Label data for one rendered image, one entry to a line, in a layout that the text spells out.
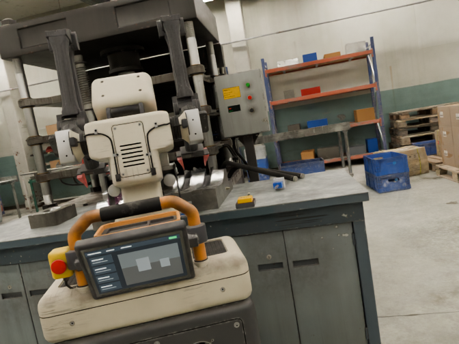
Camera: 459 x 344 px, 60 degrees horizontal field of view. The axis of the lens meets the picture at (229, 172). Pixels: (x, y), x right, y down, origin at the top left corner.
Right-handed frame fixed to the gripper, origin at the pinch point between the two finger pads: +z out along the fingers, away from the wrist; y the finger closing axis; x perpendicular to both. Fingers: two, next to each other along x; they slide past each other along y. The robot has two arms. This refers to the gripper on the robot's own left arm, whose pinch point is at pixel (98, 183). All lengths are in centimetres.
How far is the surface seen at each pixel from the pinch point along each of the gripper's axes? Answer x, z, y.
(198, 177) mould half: -15, 17, -45
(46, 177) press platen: -87, 43, 50
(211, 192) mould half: 13, 7, -48
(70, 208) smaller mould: -31, 32, 25
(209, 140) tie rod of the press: -62, 22, -58
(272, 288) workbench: 40, 45, -66
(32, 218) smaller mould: -21, 27, 41
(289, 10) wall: -646, 82, -316
